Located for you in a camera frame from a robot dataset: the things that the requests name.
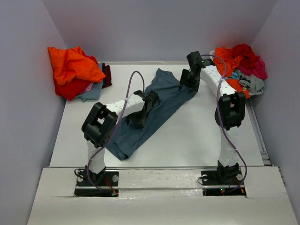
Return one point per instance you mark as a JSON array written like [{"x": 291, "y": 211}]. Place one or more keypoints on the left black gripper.
[{"x": 140, "y": 122}]

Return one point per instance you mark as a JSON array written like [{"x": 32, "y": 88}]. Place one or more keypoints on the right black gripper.
[{"x": 183, "y": 81}]

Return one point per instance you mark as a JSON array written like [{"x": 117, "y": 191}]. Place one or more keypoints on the blue-grey t shirt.
[{"x": 129, "y": 137}]

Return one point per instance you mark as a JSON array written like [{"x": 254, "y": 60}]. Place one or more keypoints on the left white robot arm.
[{"x": 101, "y": 123}]

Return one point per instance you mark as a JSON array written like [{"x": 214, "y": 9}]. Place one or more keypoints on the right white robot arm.
[{"x": 229, "y": 114}]

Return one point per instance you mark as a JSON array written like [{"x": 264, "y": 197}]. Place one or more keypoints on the cyan crumpled t shirt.
[{"x": 233, "y": 76}]

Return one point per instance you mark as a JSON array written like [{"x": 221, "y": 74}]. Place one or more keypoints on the orange crumpled t shirt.
[{"x": 231, "y": 63}]

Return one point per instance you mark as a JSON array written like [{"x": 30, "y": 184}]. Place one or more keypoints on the dark maroon folded t shirt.
[{"x": 107, "y": 81}]

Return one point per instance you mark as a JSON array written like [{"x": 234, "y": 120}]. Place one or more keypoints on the light blue folded t shirt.
[{"x": 94, "y": 94}]

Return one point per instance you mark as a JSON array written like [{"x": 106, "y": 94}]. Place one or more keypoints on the pink folded t shirt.
[{"x": 89, "y": 87}]

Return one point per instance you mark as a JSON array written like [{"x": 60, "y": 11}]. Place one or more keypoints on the red crumpled t shirt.
[{"x": 248, "y": 56}]

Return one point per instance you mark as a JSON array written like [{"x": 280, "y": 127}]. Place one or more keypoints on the grey crumpled t shirt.
[{"x": 253, "y": 84}]

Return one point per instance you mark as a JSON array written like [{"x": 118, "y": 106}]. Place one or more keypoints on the magenta crumpled t shirt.
[{"x": 259, "y": 70}]

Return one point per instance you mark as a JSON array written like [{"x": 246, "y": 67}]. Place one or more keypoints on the red folded t shirt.
[{"x": 70, "y": 90}]

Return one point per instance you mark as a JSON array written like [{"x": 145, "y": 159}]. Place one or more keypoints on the orange folded t shirt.
[{"x": 73, "y": 63}]

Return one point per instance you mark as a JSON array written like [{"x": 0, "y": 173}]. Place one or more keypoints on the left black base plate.
[{"x": 106, "y": 184}]

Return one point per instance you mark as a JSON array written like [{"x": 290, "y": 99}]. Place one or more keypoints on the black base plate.
[
  {"x": 106, "y": 184},
  {"x": 213, "y": 186}
]

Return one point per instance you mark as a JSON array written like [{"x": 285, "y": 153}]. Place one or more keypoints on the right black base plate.
[{"x": 213, "y": 186}]

